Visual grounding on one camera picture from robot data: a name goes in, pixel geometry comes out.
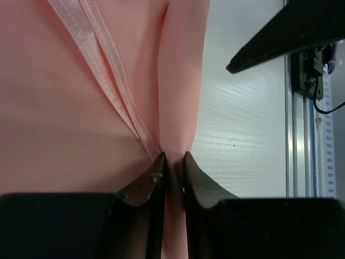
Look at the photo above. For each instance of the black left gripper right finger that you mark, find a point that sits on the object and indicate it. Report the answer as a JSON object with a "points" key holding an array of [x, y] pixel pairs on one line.
{"points": [[222, 225]]}

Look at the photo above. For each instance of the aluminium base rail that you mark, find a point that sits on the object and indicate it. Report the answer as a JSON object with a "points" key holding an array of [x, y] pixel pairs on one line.
{"points": [[300, 141]]}

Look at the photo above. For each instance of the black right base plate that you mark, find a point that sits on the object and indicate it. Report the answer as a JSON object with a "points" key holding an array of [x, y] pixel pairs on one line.
{"points": [[307, 73]]}

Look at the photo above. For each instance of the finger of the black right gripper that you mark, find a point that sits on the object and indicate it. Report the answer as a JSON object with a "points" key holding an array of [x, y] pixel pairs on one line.
{"points": [[299, 25]]}

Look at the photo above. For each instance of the white slotted cable duct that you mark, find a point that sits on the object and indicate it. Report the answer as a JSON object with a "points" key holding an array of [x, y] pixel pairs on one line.
{"points": [[326, 155]]}

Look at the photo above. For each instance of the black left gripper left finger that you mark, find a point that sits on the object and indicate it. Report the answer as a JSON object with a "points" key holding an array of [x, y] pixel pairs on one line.
{"points": [[125, 224]]}

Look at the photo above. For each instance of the pink cloth napkin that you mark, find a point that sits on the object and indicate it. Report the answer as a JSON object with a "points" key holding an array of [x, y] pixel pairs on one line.
{"points": [[93, 91]]}

